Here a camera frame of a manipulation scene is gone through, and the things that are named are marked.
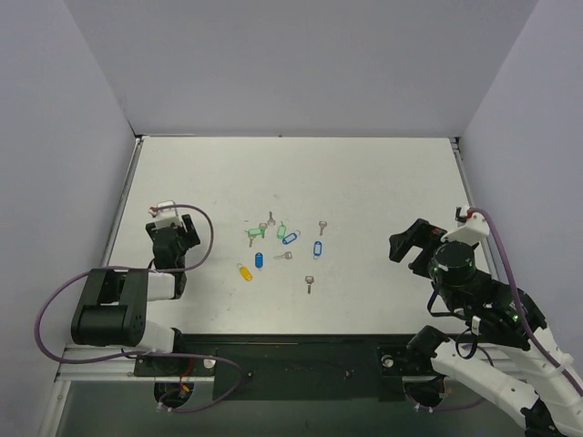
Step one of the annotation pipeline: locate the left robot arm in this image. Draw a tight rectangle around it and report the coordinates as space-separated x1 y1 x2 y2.
71 212 200 375

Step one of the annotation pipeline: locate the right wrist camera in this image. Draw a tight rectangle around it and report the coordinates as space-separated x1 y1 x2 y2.
440 206 490 247

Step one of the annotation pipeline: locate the small green key tag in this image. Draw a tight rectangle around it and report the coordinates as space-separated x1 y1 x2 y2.
277 222 287 239

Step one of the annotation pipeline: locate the silver key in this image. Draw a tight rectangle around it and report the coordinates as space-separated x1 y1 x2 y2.
267 211 277 227
274 251 292 259
305 276 315 294
319 220 327 236

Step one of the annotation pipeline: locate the dark blue key tag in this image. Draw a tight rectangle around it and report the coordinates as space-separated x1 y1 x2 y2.
254 252 264 269

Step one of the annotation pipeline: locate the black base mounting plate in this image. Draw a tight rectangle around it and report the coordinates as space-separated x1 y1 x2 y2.
134 334 446 406

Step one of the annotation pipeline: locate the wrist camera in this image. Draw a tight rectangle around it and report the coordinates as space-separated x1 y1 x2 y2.
148 200 180 229
440 206 490 247

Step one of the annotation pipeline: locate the silver key top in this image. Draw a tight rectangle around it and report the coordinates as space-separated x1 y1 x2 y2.
267 211 277 227

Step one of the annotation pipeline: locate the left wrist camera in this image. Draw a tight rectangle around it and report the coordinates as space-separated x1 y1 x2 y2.
148 200 180 229

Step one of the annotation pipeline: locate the blue key tag with ring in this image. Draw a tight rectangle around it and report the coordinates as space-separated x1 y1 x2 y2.
281 230 301 245

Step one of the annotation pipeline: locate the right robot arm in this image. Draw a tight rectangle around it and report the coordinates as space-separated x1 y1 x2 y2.
388 209 582 436

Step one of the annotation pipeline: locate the green key tag with key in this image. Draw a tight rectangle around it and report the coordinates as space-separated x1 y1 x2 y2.
246 222 268 248

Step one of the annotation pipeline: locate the yellow key tag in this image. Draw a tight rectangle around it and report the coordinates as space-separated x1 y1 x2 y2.
238 264 253 281

